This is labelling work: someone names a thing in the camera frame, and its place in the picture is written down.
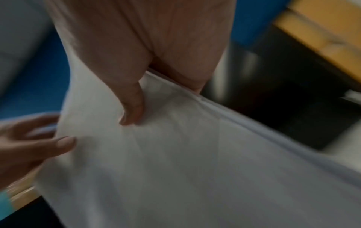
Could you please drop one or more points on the person's right hand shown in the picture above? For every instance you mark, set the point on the person's right hand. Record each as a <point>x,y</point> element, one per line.
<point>118,40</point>

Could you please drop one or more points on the person's left hand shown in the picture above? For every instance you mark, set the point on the person's left hand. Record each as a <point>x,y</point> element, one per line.
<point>19,153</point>

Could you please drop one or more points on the white cloth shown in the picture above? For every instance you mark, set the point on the white cloth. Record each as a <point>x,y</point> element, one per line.
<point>180,160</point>

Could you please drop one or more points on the wooden table edge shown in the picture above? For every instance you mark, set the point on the wooden table edge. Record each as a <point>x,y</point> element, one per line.
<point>24,194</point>

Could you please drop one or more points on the teal sleeve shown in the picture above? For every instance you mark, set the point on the teal sleeve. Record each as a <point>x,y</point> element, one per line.
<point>5,207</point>

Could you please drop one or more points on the grey cushion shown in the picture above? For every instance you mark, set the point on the grey cushion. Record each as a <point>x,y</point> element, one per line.
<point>19,37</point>

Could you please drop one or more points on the black cabinet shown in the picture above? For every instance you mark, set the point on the black cabinet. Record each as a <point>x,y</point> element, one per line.
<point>282,89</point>

